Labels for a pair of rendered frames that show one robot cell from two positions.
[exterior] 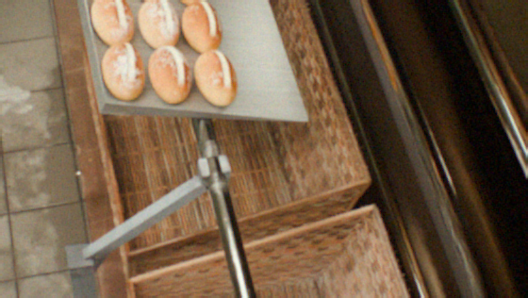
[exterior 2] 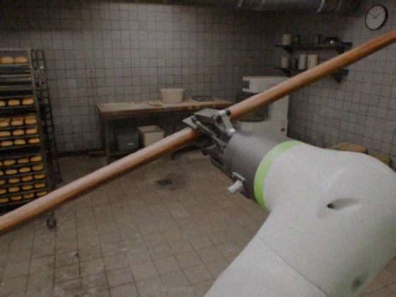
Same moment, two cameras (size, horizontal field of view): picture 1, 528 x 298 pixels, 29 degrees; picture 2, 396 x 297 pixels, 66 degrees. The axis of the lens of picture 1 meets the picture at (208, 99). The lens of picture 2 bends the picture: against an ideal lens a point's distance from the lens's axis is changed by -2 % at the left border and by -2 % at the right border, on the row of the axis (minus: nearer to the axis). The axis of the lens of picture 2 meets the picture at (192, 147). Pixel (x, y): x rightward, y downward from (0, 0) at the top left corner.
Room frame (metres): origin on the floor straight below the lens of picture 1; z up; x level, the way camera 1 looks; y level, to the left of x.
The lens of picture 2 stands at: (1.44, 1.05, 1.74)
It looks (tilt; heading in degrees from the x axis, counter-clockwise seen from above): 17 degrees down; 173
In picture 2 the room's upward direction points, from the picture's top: straight up
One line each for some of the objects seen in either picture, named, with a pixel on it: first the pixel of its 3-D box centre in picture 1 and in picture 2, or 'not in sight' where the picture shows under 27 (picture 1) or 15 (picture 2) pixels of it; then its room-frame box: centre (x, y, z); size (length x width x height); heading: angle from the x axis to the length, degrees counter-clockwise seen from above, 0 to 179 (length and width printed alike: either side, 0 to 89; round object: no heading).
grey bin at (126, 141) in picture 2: not in sight; (126, 138); (-3.63, 0.56, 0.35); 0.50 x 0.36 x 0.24; 15
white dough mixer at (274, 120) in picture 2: not in sight; (259, 114); (-3.84, 2.90, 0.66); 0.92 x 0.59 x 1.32; 105
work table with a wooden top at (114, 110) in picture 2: not in sight; (165, 129); (-3.81, 1.23, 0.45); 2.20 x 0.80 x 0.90; 105
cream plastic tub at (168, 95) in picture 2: not in sight; (172, 95); (-3.93, 1.36, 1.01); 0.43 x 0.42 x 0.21; 105
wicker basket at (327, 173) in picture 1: (214, 123); not in sight; (1.20, -0.02, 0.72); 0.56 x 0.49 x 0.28; 16
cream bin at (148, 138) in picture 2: not in sight; (150, 136); (-3.74, 0.96, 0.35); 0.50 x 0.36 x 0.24; 16
